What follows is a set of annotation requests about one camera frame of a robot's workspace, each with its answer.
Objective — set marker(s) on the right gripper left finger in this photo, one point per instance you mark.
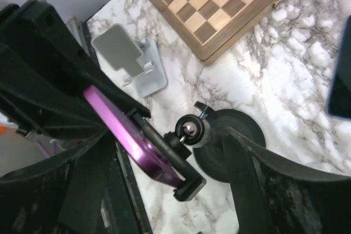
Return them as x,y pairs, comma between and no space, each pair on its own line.
44,72

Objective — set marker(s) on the black pole stand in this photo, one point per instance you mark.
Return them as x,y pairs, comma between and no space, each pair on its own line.
204,134

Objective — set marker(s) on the blue phone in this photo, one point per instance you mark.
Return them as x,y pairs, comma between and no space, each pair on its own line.
338,100

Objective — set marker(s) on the silver phone stand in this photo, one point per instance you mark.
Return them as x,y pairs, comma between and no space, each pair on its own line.
140,60

